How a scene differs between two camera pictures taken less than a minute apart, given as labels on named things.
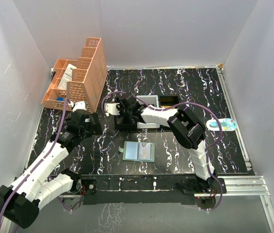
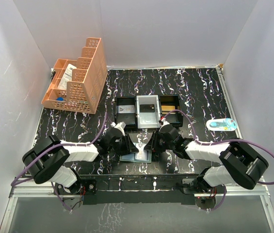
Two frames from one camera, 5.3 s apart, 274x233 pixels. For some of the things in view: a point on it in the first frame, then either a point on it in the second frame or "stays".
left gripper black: [95, 128] to [129, 147]
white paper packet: [66, 77] stays
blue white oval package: [226, 124] stays
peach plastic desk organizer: [82, 80] stays
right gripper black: [120, 107] to [153, 144]
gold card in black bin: [164, 107] stays
